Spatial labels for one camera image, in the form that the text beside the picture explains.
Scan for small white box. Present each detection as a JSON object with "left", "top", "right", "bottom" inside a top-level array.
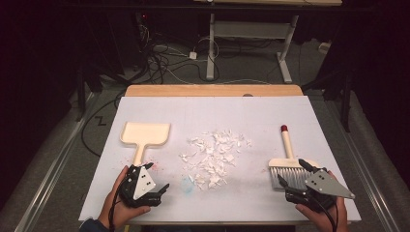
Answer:
[{"left": 318, "top": 41, "right": 333, "bottom": 54}]

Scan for person's left hand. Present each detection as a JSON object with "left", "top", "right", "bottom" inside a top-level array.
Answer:
[{"left": 98, "top": 164, "right": 152, "bottom": 230}]

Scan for white floor cable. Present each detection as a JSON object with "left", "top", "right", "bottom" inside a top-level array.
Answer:
[{"left": 161, "top": 66, "right": 270, "bottom": 86}]

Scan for pile of white paper scraps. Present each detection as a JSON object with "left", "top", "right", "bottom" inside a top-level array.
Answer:
[{"left": 179, "top": 129, "right": 253, "bottom": 191}]

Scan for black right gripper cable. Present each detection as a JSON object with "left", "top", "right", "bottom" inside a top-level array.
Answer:
[{"left": 308, "top": 192, "right": 339, "bottom": 232}]

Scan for cream brush with red tip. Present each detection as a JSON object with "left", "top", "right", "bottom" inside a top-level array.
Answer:
[{"left": 268, "top": 124, "right": 321, "bottom": 191}]

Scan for cream plastic dustpan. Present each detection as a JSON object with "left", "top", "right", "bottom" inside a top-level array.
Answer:
[{"left": 119, "top": 121, "right": 171, "bottom": 167}]

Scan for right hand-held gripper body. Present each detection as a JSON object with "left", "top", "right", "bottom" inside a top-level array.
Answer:
[{"left": 284, "top": 169, "right": 356, "bottom": 214}]

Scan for metal floor rail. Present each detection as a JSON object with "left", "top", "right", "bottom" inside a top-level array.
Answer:
[
  {"left": 325, "top": 100, "right": 400, "bottom": 232},
  {"left": 14, "top": 93, "right": 98, "bottom": 232}
]

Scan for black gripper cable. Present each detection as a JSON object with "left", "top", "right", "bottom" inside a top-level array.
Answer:
[
  {"left": 308, "top": 192, "right": 339, "bottom": 232},
  {"left": 108, "top": 178, "right": 130, "bottom": 232}
]

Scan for white board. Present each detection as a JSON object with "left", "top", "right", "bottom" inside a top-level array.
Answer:
[{"left": 78, "top": 96, "right": 362, "bottom": 223}]

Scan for white desk frame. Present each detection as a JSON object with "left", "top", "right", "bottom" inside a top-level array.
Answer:
[{"left": 192, "top": 0, "right": 343, "bottom": 84}]

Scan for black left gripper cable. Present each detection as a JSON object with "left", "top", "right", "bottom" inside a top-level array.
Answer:
[{"left": 108, "top": 178, "right": 130, "bottom": 232}]

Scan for pink crumbs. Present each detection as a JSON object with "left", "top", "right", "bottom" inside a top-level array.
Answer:
[{"left": 119, "top": 157, "right": 162, "bottom": 172}]

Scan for black floor cable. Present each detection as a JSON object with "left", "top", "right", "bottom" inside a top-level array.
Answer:
[{"left": 80, "top": 93, "right": 127, "bottom": 159}]

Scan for bundle of black cables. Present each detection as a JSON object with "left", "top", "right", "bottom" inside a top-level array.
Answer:
[{"left": 134, "top": 18, "right": 220, "bottom": 85}]

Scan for wooden table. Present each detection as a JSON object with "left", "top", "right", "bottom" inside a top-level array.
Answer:
[{"left": 124, "top": 84, "right": 312, "bottom": 226}]

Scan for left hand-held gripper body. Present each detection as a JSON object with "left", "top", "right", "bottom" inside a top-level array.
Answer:
[{"left": 119, "top": 163, "right": 162, "bottom": 208}]

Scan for dark metal stand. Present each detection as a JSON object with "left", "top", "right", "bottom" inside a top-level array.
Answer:
[
  {"left": 303, "top": 71, "right": 354, "bottom": 133},
  {"left": 75, "top": 64, "right": 104, "bottom": 123}
]

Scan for person's right hand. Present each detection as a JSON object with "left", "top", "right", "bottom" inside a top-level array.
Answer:
[{"left": 295, "top": 196, "right": 350, "bottom": 232}]

